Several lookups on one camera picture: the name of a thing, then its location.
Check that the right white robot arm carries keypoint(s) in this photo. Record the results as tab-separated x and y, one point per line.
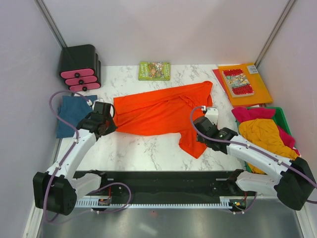
292	181

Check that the blue folded t shirt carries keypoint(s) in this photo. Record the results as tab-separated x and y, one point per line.
73	110

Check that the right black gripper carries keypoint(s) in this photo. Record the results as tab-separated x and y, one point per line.
199	138

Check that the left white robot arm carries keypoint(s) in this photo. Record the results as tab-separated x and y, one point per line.
56	190

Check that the magenta t shirt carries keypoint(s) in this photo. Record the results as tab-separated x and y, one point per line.
267	128

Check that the green plastic bin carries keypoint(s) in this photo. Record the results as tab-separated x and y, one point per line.
275	113

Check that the orange folder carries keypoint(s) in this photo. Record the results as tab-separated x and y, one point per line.
261	95

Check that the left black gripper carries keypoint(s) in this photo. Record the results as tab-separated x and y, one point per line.
112	127

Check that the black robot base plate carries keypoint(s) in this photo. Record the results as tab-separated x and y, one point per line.
168	187

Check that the white slotted cable duct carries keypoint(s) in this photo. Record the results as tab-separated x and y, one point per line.
96	202

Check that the red comic book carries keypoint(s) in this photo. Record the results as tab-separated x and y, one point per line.
237	83

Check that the black pink drawer unit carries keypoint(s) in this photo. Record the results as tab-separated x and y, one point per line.
80	68

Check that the yellow t shirt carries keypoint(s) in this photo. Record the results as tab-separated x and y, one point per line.
266	134

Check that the red folder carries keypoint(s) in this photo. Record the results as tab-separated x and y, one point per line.
219	78

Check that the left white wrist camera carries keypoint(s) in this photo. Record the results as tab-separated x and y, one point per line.
211	114

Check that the green paperback book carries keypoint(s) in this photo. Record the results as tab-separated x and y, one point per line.
154	71

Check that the orange t shirt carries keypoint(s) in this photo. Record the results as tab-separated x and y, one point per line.
165	111

